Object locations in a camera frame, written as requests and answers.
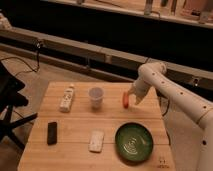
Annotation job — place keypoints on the red pepper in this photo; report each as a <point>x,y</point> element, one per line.
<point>125,100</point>

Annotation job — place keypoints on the black office chair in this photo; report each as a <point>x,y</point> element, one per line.
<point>10,98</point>

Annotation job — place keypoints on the white sponge block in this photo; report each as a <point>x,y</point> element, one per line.
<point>96,141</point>

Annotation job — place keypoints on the white plastic bottle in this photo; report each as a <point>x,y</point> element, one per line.
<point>66,101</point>

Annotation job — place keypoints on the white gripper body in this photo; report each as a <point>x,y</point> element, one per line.
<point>141,87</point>

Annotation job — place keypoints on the green bowl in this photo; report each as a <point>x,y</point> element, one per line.
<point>134,142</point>

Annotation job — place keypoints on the black rectangular block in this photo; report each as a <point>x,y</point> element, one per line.
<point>52,133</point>

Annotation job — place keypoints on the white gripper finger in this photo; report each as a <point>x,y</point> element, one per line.
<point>138,100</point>
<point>132,90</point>

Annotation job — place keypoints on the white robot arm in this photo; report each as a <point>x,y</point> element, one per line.
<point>194,106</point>

